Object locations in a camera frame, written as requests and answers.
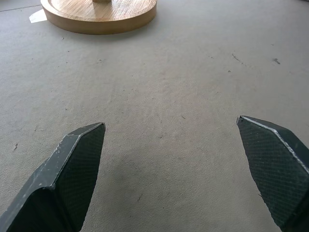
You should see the white tape marker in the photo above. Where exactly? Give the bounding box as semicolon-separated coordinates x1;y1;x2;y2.
28;9;48;24

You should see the round wooden base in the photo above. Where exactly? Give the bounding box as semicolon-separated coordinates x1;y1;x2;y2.
40;0;157;35

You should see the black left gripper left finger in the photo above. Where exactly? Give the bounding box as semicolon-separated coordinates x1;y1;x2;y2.
0;122;106;232

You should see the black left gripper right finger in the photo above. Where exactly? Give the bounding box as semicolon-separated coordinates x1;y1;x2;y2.
236;115;309;232

